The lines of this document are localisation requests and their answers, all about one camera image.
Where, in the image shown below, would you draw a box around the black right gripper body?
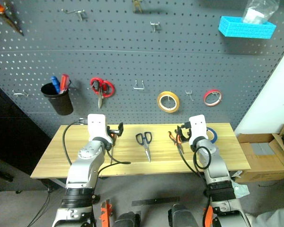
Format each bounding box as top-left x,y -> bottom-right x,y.
181,122 -> 192,143

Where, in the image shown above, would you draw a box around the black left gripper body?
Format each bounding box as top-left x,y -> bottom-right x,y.
106,126 -> 120,139

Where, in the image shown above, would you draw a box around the orange black needle-nose pliers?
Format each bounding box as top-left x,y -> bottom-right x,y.
168,131 -> 185,155

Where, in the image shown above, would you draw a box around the blue tape roll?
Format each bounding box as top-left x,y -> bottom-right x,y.
205,127 -> 218,144

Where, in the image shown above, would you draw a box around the blue and red scissors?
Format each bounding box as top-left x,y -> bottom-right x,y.
135,131 -> 153,163

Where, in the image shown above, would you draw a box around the grey metal pegboard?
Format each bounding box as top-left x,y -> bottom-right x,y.
0,0 -> 284,140

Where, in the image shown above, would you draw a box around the yellow tape roll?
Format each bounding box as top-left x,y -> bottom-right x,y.
157,91 -> 180,114

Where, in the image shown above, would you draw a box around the red tape roll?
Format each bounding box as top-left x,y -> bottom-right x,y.
203,89 -> 223,107

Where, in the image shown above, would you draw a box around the silver loop pegboard hook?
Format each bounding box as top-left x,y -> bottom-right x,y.
133,79 -> 147,91

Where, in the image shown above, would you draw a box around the brown cup holder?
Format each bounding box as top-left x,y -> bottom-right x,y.
40,82 -> 74,116

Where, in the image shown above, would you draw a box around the black flat strip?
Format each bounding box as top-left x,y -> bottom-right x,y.
132,196 -> 181,207

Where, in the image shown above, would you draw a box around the pale green object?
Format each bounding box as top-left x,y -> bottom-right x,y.
232,183 -> 250,200

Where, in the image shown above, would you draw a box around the dark grey rounded shape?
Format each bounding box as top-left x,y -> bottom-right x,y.
114,211 -> 142,227
168,203 -> 198,227

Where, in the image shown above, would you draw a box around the flat brown cardboard box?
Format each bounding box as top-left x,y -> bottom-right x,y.
235,133 -> 284,183

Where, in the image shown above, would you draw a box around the open brown cardboard box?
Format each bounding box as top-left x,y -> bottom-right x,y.
271,122 -> 284,171

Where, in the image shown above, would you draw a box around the blue plastic basket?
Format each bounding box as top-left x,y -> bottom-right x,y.
218,16 -> 277,40

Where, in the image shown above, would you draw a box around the clear plastic bag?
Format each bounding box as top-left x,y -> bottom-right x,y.
242,0 -> 280,25

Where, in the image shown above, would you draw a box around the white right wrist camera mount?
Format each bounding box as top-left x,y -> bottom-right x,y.
188,114 -> 208,146

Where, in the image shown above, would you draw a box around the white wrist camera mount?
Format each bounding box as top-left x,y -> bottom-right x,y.
188,114 -> 208,146
87,113 -> 114,144

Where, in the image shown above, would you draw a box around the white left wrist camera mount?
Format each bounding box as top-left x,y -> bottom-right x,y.
87,113 -> 114,144

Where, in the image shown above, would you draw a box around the orange black handled screwdriver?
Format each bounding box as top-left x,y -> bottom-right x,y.
109,133 -> 116,164

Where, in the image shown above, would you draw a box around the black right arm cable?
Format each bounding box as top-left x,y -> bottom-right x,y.
178,141 -> 213,190

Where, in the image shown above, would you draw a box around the thin black left wrist cable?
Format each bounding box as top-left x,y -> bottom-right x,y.
98,141 -> 132,177

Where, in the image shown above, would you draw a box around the red handled scissors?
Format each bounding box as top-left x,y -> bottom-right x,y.
89,77 -> 115,110

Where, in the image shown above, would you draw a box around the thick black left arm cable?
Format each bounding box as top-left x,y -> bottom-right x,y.
62,117 -> 89,166

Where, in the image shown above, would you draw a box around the red handled screwdriver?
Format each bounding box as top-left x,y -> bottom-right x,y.
59,73 -> 70,93

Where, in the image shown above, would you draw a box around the orange metal bracket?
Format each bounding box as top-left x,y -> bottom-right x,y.
202,205 -> 215,227
99,199 -> 114,227

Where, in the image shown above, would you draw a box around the black floor cable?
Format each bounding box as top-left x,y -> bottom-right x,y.
26,186 -> 52,227

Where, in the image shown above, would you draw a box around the orange handled snips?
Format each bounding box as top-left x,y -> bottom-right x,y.
0,0 -> 25,36

